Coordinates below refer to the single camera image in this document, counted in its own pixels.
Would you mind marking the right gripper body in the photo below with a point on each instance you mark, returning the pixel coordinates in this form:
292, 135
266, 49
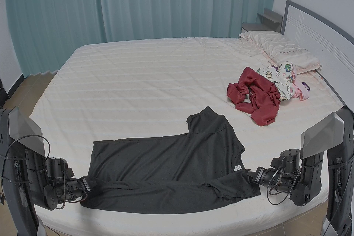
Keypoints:
262, 176

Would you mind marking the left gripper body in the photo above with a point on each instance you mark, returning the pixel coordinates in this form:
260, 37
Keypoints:
77, 189

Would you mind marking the black T-shirt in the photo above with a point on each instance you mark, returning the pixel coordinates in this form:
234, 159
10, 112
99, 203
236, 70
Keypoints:
166, 160

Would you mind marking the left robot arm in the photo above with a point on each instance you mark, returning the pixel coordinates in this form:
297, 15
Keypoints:
16, 174

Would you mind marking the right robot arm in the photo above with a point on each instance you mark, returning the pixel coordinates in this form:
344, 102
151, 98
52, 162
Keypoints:
312, 174

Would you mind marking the bed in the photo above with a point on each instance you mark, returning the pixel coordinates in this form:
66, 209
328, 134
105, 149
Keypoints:
138, 77

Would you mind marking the dark red garment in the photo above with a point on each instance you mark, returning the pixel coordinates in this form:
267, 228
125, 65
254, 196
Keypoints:
262, 102

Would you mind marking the pink garment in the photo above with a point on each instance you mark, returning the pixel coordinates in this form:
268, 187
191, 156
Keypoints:
304, 95

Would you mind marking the white printed pyjama top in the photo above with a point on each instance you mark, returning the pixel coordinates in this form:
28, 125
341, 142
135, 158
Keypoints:
284, 82

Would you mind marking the purple garment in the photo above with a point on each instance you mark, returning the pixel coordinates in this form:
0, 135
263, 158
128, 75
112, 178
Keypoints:
305, 87

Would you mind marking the cream pillow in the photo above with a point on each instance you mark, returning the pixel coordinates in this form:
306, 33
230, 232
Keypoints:
282, 48

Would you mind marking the grey bedside table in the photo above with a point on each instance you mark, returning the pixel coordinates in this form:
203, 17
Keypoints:
269, 17

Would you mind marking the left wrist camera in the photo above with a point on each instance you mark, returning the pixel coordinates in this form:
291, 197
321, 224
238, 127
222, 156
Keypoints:
70, 173

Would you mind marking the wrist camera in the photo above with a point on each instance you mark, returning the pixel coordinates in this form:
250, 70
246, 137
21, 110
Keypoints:
70, 173
275, 162

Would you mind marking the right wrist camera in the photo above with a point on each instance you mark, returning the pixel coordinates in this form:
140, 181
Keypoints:
275, 162

